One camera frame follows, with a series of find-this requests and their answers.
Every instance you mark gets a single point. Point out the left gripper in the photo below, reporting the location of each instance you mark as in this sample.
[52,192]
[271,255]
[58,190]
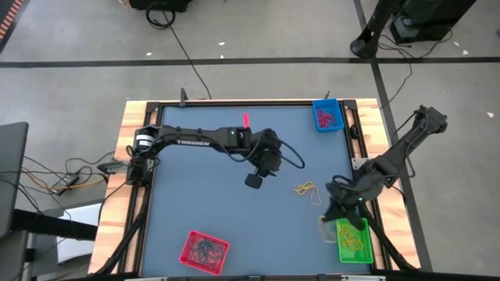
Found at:
[269,154]

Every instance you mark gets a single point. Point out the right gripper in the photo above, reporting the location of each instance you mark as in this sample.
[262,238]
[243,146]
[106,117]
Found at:
[349,201]

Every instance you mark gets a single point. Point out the blue plastic basket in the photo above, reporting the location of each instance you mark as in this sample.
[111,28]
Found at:
[336,105]

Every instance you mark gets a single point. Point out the red plastic basket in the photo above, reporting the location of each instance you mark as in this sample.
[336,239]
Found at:
[185,255]

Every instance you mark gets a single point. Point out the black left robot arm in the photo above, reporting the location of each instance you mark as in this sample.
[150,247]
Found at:
[195,140]

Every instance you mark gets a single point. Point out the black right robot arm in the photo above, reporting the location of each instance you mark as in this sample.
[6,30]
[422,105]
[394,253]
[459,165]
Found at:
[402,148]

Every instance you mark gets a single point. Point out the pink tape tag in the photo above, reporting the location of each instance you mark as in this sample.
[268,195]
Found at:
[246,120]

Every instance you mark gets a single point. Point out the green plastic basket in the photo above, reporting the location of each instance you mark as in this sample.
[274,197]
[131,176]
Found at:
[353,257]

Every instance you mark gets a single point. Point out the blue-grey table mat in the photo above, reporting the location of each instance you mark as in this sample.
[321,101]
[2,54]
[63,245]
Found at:
[273,234]

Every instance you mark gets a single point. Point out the black floor stand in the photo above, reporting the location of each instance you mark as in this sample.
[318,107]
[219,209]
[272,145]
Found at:
[363,45]

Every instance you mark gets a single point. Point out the black equipment base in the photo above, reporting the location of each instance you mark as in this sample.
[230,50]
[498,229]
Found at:
[156,4]

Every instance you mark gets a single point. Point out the black equipment box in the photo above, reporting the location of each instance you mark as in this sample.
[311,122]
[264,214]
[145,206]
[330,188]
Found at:
[422,23]

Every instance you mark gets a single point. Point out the black power adapter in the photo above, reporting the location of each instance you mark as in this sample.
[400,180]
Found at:
[67,180]

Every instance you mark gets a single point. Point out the white board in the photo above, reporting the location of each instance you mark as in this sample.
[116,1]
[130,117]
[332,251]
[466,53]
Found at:
[78,250]

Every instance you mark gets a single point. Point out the black bar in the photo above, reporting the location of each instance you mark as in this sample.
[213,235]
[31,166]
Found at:
[51,225]

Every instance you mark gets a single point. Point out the dark grey panel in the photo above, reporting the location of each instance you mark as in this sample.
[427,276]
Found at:
[11,175]

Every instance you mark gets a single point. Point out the black orange-striped ramp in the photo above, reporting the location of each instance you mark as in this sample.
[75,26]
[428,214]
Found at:
[9,19]

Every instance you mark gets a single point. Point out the black aluminium table frame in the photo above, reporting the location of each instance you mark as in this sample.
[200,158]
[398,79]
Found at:
[254,103]

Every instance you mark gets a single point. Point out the white bracket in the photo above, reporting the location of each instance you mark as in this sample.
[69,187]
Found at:
[363,278]
[148,279]

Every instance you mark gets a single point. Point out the black diagonal frame strut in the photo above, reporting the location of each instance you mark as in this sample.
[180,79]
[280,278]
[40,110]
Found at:
[403,255]
[109,257]

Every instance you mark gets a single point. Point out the grey upright post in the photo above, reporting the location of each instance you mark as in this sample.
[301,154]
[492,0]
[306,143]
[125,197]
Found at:
[183,97]

